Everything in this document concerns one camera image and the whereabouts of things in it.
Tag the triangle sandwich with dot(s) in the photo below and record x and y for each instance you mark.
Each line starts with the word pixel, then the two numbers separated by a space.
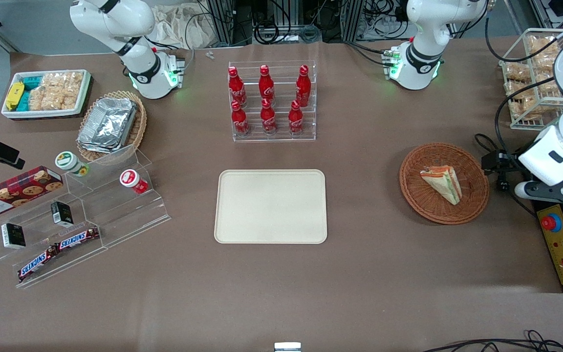
pixel 443 185

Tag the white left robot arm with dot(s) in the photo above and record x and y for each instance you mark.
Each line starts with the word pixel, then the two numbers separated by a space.
pixel 421 54

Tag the round brown wicker basket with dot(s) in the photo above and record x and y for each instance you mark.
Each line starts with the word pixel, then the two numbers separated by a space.
pixel 428 205

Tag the beige plastic tray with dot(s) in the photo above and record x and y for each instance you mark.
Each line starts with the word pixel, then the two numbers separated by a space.
pixel 270 208

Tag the foil containers in basket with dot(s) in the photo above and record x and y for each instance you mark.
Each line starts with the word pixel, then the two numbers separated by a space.
pixel 138 129

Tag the clear cracker bag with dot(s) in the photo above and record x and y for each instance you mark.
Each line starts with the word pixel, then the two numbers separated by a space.
pixel 518 89
pixel 517 72
pixel 541 45
pixel 548 84
pixel 545 62
pixel 530 108

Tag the red emergency stop button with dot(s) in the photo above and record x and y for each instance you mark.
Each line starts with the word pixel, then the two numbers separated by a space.
pixel 550 223

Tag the red cola bottle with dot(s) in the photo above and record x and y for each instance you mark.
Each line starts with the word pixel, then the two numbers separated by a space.
pixel 266 87
pixel 295 120
pixel 240 121
pixel 303 88
pixel 236 88
pixel 268 120

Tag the clear acrylic bottle rack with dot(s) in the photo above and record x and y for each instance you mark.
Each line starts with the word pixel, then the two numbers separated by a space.
pixel 281 138

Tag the small clear plastic piece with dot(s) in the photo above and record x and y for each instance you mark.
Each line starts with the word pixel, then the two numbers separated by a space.
pixel 209 54

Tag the white cloth bag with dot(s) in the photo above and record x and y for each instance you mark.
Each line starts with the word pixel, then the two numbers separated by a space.
pixel 179 27

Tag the red lid yogurt cup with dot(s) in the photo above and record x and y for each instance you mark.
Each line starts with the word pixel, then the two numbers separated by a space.
pixel 132 180

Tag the clear acrylic step display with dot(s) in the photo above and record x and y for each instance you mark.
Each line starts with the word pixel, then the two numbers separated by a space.
pixel 115 215

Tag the stacked aluminium foil containers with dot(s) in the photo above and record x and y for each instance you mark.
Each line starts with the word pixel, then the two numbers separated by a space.
pixel 108 124

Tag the brown snickers bar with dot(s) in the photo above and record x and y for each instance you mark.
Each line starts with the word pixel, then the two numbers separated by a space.
pixel 78 238
pixel 37 264

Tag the green lid yogurt cup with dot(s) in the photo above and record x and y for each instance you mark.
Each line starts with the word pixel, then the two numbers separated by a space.
pixel 70 163

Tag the small black white box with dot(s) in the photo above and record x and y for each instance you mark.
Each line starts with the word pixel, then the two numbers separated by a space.
pixel 61 213
pixel 13 235

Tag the clear rice cracker bags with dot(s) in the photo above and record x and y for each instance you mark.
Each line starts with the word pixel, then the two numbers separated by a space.
pixel 59 90

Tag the teal snack packet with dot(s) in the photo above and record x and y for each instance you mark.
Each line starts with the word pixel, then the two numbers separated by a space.
pixel 31 81

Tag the red tartan cookie box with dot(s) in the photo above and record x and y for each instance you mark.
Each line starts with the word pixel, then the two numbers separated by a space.
pixel 12 193

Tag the yellow snack packet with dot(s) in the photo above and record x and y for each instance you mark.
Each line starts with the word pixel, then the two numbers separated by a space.
pixel 14 95

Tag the white rectangular snack bin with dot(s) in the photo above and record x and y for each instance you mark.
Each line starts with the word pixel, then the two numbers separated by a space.
pixel 8 113

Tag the aluminium frame post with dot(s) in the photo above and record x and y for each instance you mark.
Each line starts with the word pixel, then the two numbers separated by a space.
pixel 225 22
pixel 352 19

